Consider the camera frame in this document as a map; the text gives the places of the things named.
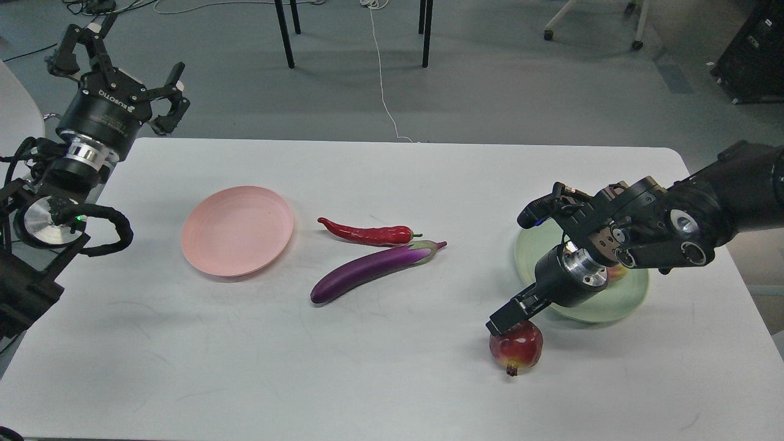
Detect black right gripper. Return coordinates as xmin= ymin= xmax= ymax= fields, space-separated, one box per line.
xmin=486 ymin=242 xmax=609 ymax=336

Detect pink plate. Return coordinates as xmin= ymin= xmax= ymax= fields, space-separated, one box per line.
xmin=180 ymin=186 xmax=295 ymax=278

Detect red pomegranate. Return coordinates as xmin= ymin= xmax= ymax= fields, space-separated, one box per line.
xmin=488 ymin=321 xmax=544 ymax=377

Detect black floor cables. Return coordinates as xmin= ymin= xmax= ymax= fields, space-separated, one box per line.
xmin=3 ymin=0 xmax=325 ymax=65

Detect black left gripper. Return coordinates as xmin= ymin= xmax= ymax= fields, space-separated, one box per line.
xmin=46 ymin=12 xmax=190 ymax=161

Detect red chili pepper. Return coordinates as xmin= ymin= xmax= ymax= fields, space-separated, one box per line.
xmin=317 ymin=217 xmax=423 ymax=246

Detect white floor cable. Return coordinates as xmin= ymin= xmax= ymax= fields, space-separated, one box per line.
xmin=359 ymin=0 xmax=421 ymax=143

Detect yellow green peach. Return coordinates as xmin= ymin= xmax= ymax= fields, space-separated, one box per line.
xmin=606 ymin=263 xmax=630 ymax=285

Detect black cabinet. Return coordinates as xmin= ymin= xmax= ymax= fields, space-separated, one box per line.
xmin=710 ymin=1 xmax=783 ymax=104

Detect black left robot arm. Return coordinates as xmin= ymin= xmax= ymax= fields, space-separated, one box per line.
xmin=1 ymin=12 xmax=190 ymax=339

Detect white chair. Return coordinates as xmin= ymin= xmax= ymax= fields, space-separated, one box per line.
xmin=1 ymin=62 xmax=45 ymax=156

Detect green plate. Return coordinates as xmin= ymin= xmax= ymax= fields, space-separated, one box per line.
xmin=514 ymin=219 xmax=649 ymax=323

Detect white rolling chair base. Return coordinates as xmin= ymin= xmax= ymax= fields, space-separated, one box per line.
xmin=543 ymin=0 xmax=650 ymax=50

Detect black table legs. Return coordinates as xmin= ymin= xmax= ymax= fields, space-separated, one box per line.
xmin=273 ymin=1 xmax=434 ymax=69

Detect purple eggplant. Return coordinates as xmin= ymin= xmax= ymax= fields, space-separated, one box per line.
xmin=310 ymin=240 xmax=448 ymax=305

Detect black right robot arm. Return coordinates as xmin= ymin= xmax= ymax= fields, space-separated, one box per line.
xmin=486 ymin=141 xmax=783 ymax=336

